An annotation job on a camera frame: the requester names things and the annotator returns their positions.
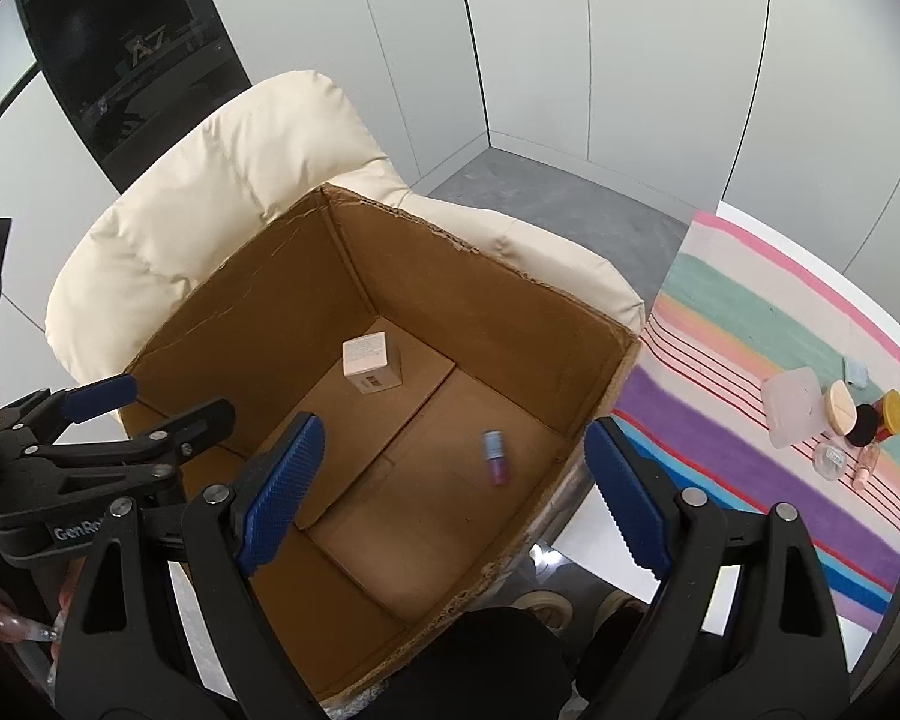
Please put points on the yellow lid brown jar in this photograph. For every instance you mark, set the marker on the yellow lid brown jar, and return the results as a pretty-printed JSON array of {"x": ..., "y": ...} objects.
[{"x": 890, "y": 412}]

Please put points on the person's dark pants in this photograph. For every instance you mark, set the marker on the person's dark pants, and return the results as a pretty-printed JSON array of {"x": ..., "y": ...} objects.
[{"x": 495, "y": 660}]

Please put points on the small purple bottle blue cap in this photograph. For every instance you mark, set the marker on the small purple bottle blue cap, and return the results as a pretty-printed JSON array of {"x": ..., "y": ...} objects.
[{"x": 496, "y": 457}]

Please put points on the cream padded chair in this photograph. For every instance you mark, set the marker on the cream padded chair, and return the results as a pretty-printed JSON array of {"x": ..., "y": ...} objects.
[{"x": 217, "y": 187}]

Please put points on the black glass panel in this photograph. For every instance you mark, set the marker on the black glass panel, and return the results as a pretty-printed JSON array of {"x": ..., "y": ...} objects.
[{"x": 135, "y": 52}]

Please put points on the round black puff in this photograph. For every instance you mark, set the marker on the round black puff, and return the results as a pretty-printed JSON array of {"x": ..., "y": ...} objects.
[{"x": 862, "y": 426}]

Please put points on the person's left hand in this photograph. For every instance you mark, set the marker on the person's left hand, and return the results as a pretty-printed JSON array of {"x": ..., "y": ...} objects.
[{"x": 4, "y": 615}]

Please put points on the small white carton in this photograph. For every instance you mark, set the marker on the small white carton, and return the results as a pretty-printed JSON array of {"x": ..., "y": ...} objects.
[{"x": 371, "y": 364}]

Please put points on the translucent plastic container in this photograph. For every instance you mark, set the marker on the translucent plastic container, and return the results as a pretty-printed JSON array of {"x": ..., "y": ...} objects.
[{"x": 795, "y": 405}]

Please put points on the brown cardboard box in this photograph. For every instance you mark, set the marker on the brown cardboard box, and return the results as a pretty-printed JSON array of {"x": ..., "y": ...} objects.
[{"x": 420, "y": 360}]

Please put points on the small pink capped bottle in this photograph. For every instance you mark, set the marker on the small pink capped bottle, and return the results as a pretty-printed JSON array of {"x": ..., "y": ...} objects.
[{"x": 865, "y": 465}]

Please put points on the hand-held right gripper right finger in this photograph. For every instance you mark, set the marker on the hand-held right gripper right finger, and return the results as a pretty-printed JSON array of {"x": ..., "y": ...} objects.
[{"x": 630, "y": 495}]

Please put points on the small clear round case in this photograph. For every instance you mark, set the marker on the small clear round case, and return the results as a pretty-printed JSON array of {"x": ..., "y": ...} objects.
[{"x": 831, "y": 459}]

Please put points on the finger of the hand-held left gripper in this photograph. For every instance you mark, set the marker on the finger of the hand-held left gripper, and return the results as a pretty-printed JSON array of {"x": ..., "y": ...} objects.
[
  {"x": 101, "y": 397},
  {"x": 202, "y": 420}
]

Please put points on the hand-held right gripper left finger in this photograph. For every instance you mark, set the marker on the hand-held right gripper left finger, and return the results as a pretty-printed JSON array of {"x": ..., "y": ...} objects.
[{"x": 281, "y": 487}]

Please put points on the beige shoe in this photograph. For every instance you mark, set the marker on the beige shoe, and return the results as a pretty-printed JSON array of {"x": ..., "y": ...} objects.
[
  {"x": 546, "y": 606},
  {"x": 619, "y": 602}
]

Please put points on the round cream compact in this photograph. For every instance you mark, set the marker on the round cream compact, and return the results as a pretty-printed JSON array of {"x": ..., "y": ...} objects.
[{"x": 842, "y": 406}]

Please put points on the small light blue square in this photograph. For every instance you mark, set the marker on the small light blue square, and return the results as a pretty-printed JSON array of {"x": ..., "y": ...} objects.
[{"x": 855, "y": 373}]

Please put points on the striped colourful cloth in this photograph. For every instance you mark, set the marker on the striped colourful cloth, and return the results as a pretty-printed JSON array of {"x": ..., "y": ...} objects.
[{"x": 727, "y": 360}]

